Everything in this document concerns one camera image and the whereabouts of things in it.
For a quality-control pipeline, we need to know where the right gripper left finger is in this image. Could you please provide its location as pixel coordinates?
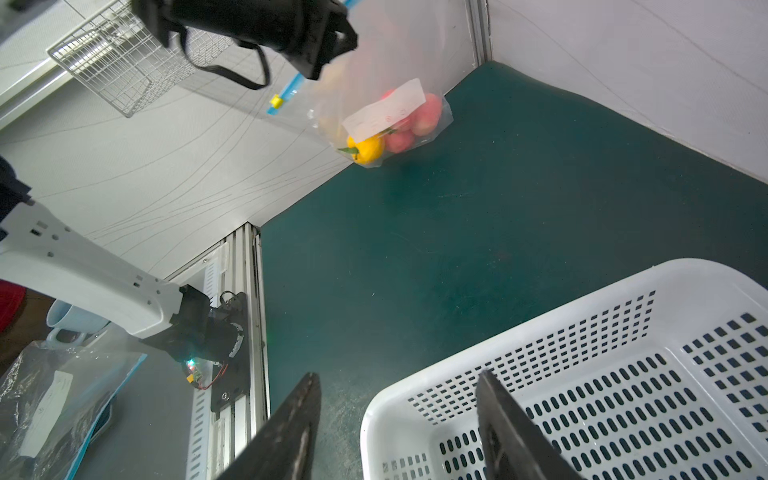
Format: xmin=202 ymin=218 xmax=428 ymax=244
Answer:
xmin=218 ymin=373 xmax=322 ymax=480

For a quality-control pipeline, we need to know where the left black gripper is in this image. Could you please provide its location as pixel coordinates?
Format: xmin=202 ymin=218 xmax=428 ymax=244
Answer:
xmin=131 ymin=0 xmax=358 ymax=80

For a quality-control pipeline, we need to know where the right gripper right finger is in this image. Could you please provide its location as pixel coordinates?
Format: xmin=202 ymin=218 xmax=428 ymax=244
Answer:
xmin=475 ymin=370 xmax=579 ymax=480

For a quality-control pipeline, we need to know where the clear zip-top bag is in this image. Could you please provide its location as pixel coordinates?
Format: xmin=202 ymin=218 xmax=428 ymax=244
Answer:
xmin=266 ymin=1 xmax=475 ymax=162

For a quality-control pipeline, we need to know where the pink peach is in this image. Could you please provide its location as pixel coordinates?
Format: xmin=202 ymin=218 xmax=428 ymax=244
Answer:
xmin=384 ymin=130 xmax=415 ymax=154
xmin=411 ymin=93 xmax=443 ymax=137
xmin=380 ymin=88 xmax=415 ymax=133

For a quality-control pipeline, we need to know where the pink peach top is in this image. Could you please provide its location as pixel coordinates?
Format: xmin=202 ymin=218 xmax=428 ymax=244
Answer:
xmin=384 ymin=130 xmax=415 ymax=154

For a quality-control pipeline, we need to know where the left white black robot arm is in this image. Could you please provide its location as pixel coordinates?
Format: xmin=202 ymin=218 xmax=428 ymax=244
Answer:
xmin=1 ymin=1 xmax=358 ymax=364

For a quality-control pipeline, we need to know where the spare clear plastic bag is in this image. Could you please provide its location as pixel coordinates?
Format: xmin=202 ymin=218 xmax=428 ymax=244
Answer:
xmin=1 ymin=341 xmax=146 ymax=479

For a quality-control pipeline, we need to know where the white perforated plastic basket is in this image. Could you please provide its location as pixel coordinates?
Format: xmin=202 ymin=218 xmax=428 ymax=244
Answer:
xmin=360 ymin=259 xmax=767 ymax=479

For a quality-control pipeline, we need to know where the dark green table mat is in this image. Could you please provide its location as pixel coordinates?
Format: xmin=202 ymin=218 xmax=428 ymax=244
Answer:
xmin=261 ymin=62 xmax=767 ymax=479

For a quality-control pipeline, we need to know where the light blue mug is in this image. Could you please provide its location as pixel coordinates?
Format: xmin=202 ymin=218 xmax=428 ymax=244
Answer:
xmin=46 ymin=300 xmax=110 ymax=348

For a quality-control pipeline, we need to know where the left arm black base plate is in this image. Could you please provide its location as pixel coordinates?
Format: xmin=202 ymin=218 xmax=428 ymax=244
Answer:
xmin=210 ymin=291 xmax=251 ymax=413

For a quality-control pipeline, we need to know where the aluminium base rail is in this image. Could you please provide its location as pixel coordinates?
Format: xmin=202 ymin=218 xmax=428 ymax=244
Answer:
xmin=185 ymin=223 xmax=270 ymax=479

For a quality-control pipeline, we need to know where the white wire wall basket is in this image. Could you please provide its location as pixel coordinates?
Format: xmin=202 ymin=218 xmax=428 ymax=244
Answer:
xmin=47 ymin=1 xmax=229 ymax=118

